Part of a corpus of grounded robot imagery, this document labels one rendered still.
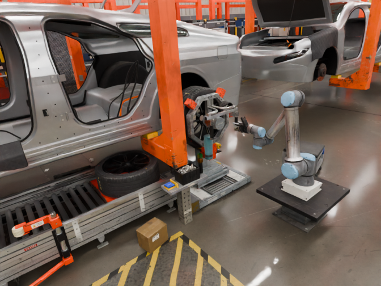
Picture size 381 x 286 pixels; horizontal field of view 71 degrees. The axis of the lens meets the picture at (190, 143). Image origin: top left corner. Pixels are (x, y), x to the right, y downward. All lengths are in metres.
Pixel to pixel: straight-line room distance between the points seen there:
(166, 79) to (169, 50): 0.23
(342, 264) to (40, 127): 2.68
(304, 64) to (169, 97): 3.23
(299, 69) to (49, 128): 4.01
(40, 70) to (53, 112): 0.35
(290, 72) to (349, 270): 3.47
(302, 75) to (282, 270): 3.59
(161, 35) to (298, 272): 2.11
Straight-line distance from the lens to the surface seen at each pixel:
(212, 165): 3.25
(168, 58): 2.32
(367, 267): 2.61
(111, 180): 2.68
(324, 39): 5.34
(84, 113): 3.48
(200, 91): 2.79
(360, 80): 5.88
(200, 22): 7.82
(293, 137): 2.37
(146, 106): 2.89
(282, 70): 5.12
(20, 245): 2.46
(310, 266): 2.46
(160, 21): 2.29
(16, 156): 2.61
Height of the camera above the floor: 1.75
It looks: 23 degrees down
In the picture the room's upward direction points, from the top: 4 degrees counter-clockwise
